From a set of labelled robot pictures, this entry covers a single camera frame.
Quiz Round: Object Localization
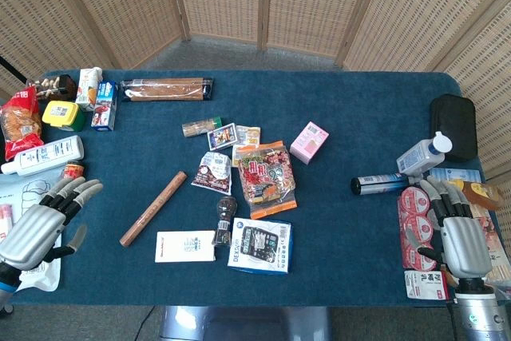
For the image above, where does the blue white calculator box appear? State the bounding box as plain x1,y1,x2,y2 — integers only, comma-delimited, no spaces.
227,217,294,276

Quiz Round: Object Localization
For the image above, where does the green container with yellow lid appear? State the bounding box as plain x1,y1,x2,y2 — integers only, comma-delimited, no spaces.
41,100,86,133

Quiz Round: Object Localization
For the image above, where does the pink cardboard box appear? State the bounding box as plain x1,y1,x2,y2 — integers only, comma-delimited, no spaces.
289,121,331,165

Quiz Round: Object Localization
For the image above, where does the white printed plastic bag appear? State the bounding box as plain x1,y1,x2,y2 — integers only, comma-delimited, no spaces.
0,166,63,292

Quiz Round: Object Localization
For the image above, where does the white red milk pouch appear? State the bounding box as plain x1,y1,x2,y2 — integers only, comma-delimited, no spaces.
403,269,452,301

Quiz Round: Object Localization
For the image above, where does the brown honey bottle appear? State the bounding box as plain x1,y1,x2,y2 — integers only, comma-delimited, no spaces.
446,180,506,212

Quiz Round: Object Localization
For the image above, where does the black floor cable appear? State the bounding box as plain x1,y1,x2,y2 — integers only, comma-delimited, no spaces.
133,305,157,341

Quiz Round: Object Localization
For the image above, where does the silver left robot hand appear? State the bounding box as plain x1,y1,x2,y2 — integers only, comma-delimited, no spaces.
0,176,104,272

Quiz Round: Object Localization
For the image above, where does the white orange juice carton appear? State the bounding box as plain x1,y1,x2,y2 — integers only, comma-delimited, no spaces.
75,66,104,113

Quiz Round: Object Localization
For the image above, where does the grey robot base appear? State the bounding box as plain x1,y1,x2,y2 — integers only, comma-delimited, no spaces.
158,305,333,341

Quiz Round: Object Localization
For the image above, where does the white coffee bean bag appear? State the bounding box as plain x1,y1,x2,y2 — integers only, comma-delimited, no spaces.
190,151,233,196

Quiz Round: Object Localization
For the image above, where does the pale small sachet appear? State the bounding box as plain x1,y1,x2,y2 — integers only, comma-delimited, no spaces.
235,125,262,147

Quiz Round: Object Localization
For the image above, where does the dark pepper grinder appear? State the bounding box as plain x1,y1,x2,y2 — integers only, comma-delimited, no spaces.
211,195,239,248

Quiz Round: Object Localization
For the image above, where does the red yogurt cup pack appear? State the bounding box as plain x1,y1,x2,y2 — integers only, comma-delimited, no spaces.
396,185,445,272

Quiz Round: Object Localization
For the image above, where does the white lotion bottle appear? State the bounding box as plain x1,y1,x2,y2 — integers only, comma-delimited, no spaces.
0,134,85,177

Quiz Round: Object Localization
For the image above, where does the playing card box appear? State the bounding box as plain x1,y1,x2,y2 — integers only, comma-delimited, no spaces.
206,121,238,152

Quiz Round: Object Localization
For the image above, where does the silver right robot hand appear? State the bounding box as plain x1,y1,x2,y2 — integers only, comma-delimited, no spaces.
406,176,494,280

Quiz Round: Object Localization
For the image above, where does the black spray can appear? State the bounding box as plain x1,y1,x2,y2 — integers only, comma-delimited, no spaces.
350,172,413,197

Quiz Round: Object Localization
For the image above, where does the wooden rolling pin in package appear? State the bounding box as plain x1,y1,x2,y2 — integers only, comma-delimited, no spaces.
120,77,216,102

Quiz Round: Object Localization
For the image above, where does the white bottle with blue label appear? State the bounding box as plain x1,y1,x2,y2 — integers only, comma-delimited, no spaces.
395,130,454,178

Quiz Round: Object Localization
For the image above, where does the light blue flat package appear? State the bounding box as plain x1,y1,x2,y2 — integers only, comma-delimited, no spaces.
428,167,482,187

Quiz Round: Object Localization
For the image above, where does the small red sauce jar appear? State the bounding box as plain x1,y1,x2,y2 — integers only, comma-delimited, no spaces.
61,159,86,180

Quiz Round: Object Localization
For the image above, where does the red snack bag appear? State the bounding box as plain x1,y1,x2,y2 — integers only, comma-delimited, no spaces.
0,85,46,163

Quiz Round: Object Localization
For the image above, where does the black stand pole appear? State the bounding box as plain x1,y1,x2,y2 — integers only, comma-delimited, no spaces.
0,54,26,83

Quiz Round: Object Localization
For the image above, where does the blue white carton box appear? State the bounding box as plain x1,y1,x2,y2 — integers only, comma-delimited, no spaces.
90,80,120,133

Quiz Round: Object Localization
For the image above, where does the blue tablecloth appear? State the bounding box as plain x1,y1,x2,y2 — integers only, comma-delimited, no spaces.
6,69,493,308

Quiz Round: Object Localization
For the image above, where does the toothpick tube with green cap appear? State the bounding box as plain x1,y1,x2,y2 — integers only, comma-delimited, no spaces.
181,116,224,140

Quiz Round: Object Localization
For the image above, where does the red white packet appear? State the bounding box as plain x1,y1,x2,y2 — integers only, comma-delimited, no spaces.
0,204,14,244

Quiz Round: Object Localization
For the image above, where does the orange grain snack bag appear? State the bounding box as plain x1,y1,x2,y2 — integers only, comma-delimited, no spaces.
236,141,299,220

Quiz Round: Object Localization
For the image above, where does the white flat Snowhite box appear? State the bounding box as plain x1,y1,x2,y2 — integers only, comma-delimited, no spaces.
154,230,217,264

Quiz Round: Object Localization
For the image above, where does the black zip case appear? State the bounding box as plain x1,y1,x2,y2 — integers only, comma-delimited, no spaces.
429,93,479,164

